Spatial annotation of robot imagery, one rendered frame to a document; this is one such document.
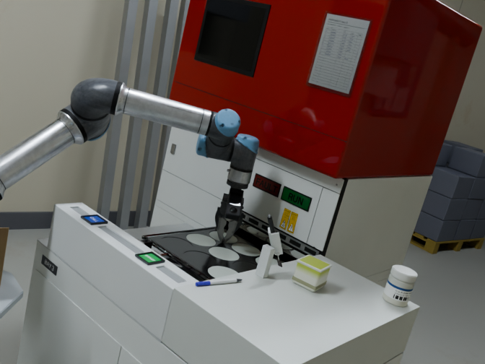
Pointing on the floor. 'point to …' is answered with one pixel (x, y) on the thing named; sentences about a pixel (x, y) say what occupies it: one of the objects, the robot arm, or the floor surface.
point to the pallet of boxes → (454, 201)
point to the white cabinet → (84, 323)
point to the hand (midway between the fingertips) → (223, 240)
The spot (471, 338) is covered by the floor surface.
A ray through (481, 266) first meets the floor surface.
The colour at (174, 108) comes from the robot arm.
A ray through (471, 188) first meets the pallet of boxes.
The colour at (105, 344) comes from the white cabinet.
